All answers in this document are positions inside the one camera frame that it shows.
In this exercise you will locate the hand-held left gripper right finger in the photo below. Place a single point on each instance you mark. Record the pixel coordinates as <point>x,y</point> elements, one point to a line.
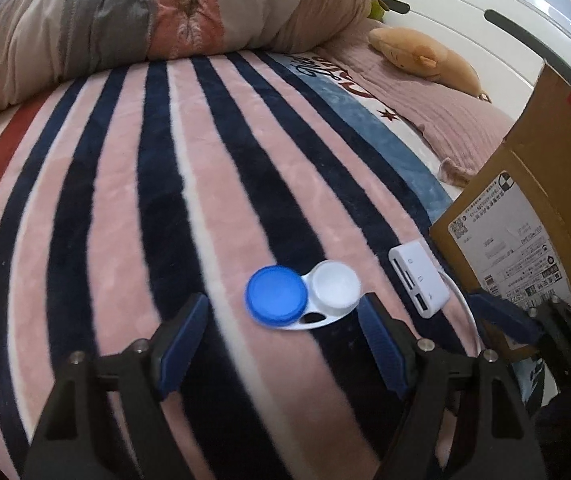
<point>380,345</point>

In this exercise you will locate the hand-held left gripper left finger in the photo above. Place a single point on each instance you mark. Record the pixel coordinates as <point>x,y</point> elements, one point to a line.
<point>180,340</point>

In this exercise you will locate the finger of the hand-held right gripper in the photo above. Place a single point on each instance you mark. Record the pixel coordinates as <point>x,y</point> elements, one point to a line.
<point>505,317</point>

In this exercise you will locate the blue white contact lens case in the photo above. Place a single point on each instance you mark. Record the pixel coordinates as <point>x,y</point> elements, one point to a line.
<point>275,295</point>

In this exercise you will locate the brown cardboard box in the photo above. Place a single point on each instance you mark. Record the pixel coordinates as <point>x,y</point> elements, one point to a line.
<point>540,200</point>

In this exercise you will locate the white card reader adapter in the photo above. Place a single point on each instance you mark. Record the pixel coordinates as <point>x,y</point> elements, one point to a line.
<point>415,280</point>

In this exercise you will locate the striped plush blanket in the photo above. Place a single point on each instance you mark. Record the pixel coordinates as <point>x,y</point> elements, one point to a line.
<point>140,185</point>

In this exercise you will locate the tan plush toy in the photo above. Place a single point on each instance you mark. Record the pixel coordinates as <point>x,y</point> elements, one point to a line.
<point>425,57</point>

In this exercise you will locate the green plush toy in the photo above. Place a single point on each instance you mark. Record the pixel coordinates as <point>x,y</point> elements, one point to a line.
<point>378,9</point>

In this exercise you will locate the patchwork duvet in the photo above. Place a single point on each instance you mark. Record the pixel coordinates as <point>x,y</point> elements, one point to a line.
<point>115,10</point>

